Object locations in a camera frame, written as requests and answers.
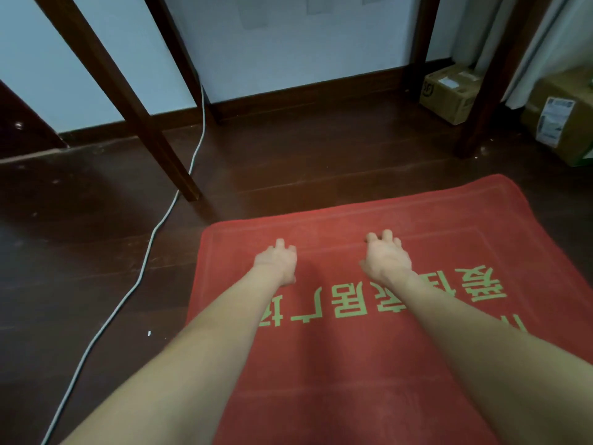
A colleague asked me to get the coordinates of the person's right forearm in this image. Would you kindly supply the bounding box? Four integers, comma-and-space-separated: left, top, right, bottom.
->
393, 268, 593, 445

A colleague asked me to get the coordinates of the red doormat gold lettering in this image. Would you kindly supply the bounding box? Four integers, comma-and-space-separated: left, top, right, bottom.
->
185, 174, 593, 445

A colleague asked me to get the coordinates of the person's left hand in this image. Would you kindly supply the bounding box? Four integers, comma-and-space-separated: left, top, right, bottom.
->
252, 238, 298, 287

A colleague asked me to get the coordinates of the small brown cardboard box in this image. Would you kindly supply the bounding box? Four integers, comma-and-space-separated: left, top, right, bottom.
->
419, 63, 485, 127

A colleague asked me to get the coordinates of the white cable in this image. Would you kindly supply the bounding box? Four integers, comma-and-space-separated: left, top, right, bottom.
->
40, 83, 207, 445

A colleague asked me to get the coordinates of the person's right hand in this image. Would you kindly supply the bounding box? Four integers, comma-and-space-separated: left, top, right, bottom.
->
359, 229, 414, 286

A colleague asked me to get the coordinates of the dark wooden furniture panel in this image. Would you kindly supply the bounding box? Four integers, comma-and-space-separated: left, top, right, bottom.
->
0, 80, 68, 158

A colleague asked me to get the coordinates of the person's left forearm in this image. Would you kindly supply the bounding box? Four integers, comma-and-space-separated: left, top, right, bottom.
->
60, 266, 290, 445

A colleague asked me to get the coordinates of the cardboard box with green side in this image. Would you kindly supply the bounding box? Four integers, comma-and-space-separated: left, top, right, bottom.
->
521, 67, 593, 168

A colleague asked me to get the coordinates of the beige curtain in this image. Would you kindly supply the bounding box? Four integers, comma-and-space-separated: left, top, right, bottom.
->
452, 0, 593, 109

